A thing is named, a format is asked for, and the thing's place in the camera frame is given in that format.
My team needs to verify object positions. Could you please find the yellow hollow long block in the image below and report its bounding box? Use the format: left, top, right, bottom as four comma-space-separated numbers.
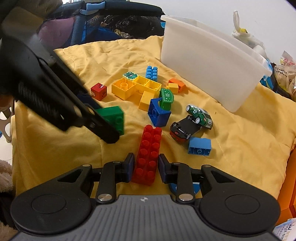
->
134, 76, 162, 96

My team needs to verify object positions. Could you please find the white plastic bag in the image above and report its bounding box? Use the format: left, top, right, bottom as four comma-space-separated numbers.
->
232, 10, 269, 58

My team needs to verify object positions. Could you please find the light blue plain block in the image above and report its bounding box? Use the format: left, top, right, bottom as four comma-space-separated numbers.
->
188, 137, 212, 156

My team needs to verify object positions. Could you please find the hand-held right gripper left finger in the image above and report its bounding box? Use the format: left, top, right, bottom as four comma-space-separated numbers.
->
57, 152, 135, 204

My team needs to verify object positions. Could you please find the frog picture block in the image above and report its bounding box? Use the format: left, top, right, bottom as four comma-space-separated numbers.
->
122, 71, 139, 80

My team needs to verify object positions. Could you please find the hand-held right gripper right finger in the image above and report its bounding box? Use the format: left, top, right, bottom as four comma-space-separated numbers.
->
158, 154, 235, 204

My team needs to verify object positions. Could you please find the red black toy car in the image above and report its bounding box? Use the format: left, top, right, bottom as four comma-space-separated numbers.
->
170, 115, 203, 144

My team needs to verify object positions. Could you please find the green dotted rounded block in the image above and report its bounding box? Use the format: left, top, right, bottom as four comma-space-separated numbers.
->
159, 88, 175, 111

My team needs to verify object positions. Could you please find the yellow blanket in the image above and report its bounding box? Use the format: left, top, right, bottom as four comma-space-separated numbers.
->
11, 35, 296, 202

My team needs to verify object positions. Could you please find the yellow solid block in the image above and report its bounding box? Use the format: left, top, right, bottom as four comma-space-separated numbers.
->
138, 91, 156, 112

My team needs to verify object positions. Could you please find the dark mesh playpen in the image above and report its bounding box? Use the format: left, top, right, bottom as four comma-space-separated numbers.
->
38, 0, 164, 50

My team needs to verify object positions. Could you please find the white plastic stool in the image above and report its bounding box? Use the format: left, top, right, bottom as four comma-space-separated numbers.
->
0, 104, 15, 143

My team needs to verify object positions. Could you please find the wet wipes pack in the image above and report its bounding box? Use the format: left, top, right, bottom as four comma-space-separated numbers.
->
273, 218, 296, 241

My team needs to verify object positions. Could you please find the white plastic storage bin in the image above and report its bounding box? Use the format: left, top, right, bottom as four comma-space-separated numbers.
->
160, 15, 274, 113

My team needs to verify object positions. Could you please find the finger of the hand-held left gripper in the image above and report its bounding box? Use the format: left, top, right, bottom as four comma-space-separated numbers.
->
50, 54, 104, 112
76, 107, 119, 143

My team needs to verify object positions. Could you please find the light blue studded block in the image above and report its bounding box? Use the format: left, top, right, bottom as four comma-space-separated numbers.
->
145, 66, 159, 82

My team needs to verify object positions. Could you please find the red cube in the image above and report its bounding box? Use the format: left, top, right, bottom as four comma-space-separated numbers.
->
91, 83, 107, 101

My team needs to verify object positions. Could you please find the big yellow hollow block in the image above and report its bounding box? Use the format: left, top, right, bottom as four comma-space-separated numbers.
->
111, 77, 137, 100

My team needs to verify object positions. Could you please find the red long studded block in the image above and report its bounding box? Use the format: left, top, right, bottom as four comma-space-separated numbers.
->
132, 125, 162, 187

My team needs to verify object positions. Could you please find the snack bag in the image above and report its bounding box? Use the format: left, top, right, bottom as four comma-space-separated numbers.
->
273, 51, 296, 101

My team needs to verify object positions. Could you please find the blue round airplane disc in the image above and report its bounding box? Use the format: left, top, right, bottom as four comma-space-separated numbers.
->
168, 182, 200, 197

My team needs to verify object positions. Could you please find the orange box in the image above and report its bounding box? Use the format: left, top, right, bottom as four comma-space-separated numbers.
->
276, 151, 296, 223

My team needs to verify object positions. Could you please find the orange hollow block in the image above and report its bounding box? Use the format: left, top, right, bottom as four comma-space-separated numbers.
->
168, 79, 186, 93

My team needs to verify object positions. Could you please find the green white toy car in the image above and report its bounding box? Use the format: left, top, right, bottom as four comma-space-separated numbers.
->
186, 104, 213, 131

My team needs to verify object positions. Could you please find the dark blue block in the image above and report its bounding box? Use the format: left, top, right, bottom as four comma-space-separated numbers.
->
147, 98, 172, 127

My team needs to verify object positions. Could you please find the brown plush toy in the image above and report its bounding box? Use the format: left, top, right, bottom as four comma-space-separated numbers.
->
0, 160, 14, 193

